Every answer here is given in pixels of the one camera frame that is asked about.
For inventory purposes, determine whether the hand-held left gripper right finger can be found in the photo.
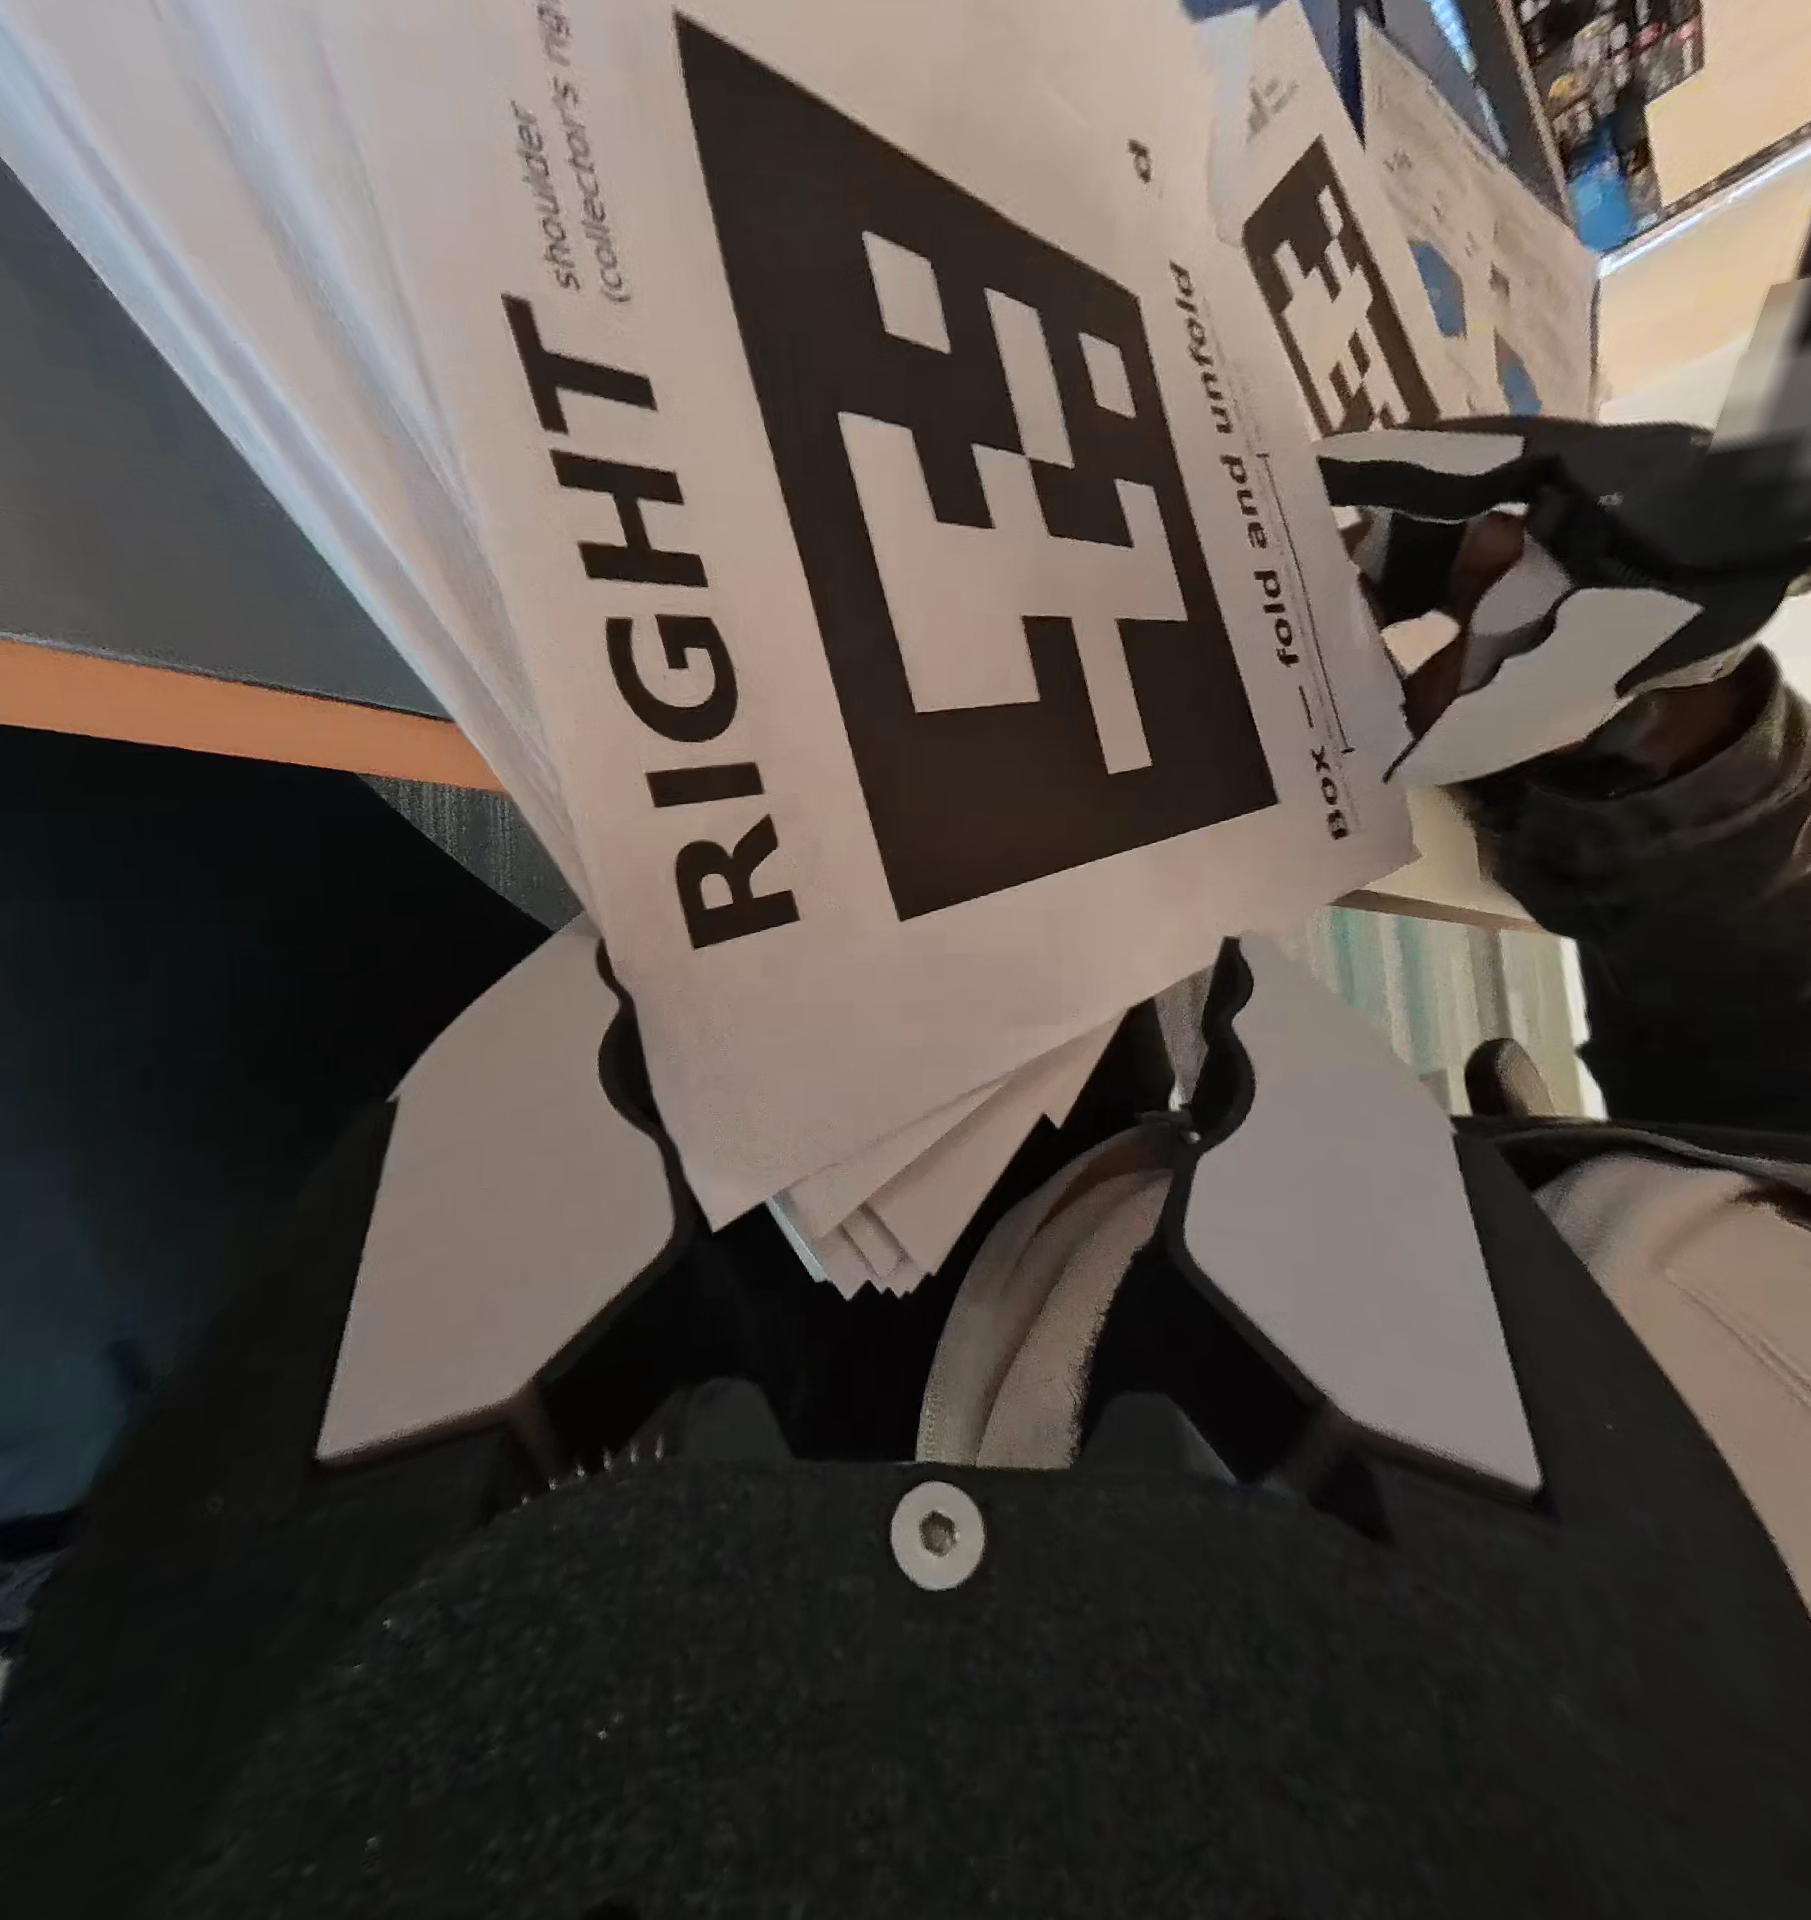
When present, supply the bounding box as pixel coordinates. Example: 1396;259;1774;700
1163;931;1546;1501

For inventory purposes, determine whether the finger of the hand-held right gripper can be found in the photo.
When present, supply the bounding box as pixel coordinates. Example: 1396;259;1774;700
1385;537;1707;787
1315;419;1561;623

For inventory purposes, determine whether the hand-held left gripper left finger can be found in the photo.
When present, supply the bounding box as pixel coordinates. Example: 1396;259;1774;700
313;931;701;1487

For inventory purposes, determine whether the thick stack of white paper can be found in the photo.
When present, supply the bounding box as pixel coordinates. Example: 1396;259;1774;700
0;0;1424;1303

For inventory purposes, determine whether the person's right forearm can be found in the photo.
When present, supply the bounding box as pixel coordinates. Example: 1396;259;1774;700
1452;644;1811;1120

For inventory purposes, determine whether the dark desk with wooden edge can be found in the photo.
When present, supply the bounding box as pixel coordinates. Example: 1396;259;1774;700
0;81;1543;935

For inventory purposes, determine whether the person's grey shirt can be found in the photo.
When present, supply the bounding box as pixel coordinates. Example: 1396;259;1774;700
920;1116;1811;1518

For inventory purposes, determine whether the row of colourful product boxes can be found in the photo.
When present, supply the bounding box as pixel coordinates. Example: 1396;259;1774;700
1504;0;1704;248

